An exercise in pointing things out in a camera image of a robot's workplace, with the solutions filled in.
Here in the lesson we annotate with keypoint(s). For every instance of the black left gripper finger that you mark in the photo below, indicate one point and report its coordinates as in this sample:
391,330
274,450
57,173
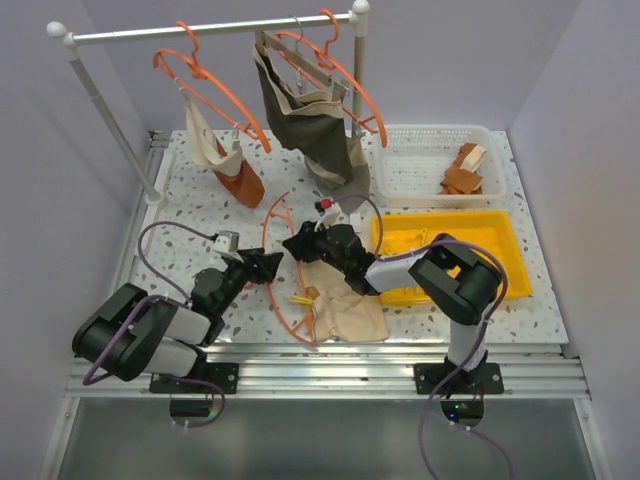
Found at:
267,266
252,256

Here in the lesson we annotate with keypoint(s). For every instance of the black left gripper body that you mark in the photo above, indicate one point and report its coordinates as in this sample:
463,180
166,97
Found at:
235,275

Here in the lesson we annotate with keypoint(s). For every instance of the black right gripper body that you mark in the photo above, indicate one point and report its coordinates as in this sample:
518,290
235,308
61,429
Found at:
326,255

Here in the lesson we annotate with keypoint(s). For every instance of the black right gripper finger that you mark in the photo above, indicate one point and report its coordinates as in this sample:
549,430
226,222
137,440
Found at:
302,249
310,228

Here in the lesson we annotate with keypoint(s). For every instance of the yellow clothespin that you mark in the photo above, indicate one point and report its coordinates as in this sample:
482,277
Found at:
301,300

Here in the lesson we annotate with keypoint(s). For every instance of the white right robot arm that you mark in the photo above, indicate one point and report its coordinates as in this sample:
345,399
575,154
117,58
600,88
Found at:
465,281

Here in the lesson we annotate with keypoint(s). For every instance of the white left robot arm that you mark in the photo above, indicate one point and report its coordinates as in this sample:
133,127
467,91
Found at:
134,332

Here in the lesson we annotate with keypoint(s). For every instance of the orange hanging underwear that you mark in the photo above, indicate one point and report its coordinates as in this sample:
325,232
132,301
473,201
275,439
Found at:
245,185

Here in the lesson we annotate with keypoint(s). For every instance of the grey hanging underwear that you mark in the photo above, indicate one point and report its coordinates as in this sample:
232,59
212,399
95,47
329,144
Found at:
313,123

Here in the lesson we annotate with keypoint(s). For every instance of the beige hanging underwear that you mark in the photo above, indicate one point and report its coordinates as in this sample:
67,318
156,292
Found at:
204,146

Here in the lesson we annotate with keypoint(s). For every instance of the brown and cream underwear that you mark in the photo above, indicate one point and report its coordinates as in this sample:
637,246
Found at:
461,178

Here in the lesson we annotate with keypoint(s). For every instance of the wooden clip hanger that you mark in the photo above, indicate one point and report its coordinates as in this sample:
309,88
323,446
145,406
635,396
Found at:
308,59

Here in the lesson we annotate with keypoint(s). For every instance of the pile of cream clothespins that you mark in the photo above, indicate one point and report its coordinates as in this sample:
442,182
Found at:
400,241

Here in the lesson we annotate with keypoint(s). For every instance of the white plastic basket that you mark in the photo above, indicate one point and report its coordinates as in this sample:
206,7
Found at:
410,168

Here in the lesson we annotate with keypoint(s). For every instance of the yellow plastic tray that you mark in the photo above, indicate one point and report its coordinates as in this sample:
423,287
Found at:
490,230

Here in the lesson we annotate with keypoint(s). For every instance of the white metal clothes rack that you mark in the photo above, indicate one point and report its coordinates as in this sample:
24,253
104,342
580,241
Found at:
153,198

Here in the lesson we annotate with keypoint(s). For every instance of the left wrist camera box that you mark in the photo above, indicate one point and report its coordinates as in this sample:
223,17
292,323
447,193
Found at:
225,243

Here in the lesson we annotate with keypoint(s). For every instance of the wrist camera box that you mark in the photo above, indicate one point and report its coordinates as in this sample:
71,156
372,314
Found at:
329,212
225,243

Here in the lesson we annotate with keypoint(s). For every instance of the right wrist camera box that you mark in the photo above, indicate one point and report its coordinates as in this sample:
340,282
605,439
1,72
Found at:
329,212

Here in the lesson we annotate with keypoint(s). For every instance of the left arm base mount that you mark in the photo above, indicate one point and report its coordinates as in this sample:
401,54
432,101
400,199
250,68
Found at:
201,395

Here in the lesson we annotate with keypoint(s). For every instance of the aluminium rail frame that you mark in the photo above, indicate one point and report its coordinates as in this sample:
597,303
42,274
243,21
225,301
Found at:
526,337

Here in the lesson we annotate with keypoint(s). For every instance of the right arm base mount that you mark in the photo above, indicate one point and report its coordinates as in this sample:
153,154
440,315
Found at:
462,397

